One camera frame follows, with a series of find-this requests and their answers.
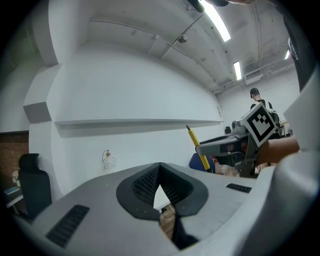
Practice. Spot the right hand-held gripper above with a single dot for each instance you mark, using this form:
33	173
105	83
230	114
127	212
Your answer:
260	125

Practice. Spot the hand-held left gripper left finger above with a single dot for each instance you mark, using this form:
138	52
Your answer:
130	197

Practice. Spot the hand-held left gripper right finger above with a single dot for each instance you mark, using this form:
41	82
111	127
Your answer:
190	197

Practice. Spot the yellow utility knife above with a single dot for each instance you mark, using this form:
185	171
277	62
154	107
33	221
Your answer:
193	137

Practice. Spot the blue chair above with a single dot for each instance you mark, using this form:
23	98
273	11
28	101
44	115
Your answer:
197	162

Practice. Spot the white table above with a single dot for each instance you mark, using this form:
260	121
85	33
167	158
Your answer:
160	198

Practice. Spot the ceiling air conditioner unit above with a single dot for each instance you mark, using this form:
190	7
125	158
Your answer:
253	78

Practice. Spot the short ceiling light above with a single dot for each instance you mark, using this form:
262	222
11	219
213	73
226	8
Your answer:
237	70

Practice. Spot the person's white shirt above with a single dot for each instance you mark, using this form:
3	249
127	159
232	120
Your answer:
287	200

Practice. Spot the black office chair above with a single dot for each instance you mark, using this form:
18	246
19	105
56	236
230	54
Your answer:
35	187

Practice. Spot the round ceiling detector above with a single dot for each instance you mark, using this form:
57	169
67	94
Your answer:
182	38

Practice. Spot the person's black garment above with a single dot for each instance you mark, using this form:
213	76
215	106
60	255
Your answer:
302	67

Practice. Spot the white side desk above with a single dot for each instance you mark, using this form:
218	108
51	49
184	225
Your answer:
14	201

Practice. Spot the pink flowers in vase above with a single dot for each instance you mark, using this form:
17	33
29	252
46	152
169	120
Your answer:
16	176

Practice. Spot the blue book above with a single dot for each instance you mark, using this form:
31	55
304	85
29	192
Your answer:
11	191

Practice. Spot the long ceiling light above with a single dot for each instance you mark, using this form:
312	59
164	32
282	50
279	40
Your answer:
217	21

